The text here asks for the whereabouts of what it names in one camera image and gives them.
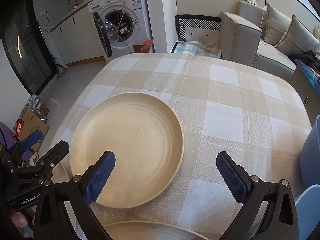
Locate grey cushion left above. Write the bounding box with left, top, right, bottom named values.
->
left=264, top=3, right=291, bottom=46

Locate black clothes pile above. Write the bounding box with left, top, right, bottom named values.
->
left=289, top=50, right=320, bottom=74

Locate large beige plate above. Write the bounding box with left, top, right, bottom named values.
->
left=104, top=221, right=207, bottom=240

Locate person's left hand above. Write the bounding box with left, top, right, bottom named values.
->
left=10, top=210, right=30, bottom=238

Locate grey cushion right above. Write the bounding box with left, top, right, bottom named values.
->
left=275, top=15, right=319, bottom=56

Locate grey cushion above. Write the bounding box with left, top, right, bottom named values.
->
left=275, top=15, right=319, bottom=56
left=264, top=3, right=291, bottom=46

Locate white washing machine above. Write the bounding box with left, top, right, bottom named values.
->
left=87, top=0, right=152, bottom=63

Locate grey sofa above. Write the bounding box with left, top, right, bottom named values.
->
left=219, top=1, right=296, bottom=82

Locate black patterned chair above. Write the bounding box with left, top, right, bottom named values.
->
left=171, top=14, right=222, bottom=59

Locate blue bowl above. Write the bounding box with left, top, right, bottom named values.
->
left=295, top=185, right=319, bottom=239
left=300, top=115, right=320, bottom=187

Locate black kitchen faucet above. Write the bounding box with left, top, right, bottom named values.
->
left=67, top=0, right=78, bottom=9

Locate cardboard box on floor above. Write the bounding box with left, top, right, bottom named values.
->
left=15, top=94, right=50, bottom=152

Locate checked beige tablecloth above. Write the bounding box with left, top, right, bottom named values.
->
left=52, top=53, right=311, bottom=239

